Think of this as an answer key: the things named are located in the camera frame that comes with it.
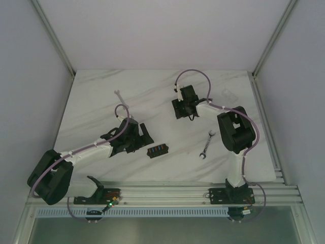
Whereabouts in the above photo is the black fuse box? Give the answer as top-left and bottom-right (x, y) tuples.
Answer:
(147, 143), (169, 159)

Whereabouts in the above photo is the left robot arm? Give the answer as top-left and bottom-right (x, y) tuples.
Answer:
(27, 118), (154, 205)

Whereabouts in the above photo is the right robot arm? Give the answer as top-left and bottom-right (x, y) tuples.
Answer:
(172, 85), (256, 203)

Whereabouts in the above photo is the clear plastic fuse box cover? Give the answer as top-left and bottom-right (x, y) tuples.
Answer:
(221, 88), (239, 104)

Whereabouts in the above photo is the small silver wrench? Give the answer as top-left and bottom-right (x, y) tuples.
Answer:
(114, 90), (129, 110)

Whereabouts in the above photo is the silver combination wrench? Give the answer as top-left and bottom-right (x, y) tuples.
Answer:
(199, 130), (216, 159)

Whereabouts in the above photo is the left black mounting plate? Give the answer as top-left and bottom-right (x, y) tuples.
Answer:
(73, 188), (120, 205)

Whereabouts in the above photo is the black mounting plate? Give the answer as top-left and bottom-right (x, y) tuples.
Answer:
(208, 188), (255, 205)
(73, 188), (120, 205)

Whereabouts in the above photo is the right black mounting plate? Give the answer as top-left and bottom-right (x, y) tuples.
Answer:
(208, 188), (255, 205)

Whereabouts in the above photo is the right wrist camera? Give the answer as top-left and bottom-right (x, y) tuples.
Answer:
(174, 84), (183, 101)

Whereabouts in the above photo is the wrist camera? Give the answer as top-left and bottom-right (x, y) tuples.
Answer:
(174, 84), (183, 101)
(117, 116), (127, 122)

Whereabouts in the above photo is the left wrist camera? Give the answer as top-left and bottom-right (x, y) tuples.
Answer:
(117, 116), (127, 122)

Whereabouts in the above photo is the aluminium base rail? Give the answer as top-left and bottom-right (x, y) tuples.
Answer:
(27, 179), (303, 208)

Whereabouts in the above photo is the right aluminium frame post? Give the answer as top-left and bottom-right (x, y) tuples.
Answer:
(252, 0), (299, 78)

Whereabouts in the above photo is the aluminium frame post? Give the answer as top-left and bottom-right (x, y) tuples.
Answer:
(29, 0), (76, 78)
(252, 0), (299, 78)

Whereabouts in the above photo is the slotted cable duct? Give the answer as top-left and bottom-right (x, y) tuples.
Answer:
(35, 206), (229, 218)

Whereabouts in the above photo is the left aluminium frame post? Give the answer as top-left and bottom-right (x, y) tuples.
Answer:
(29, 0), (76, 78)

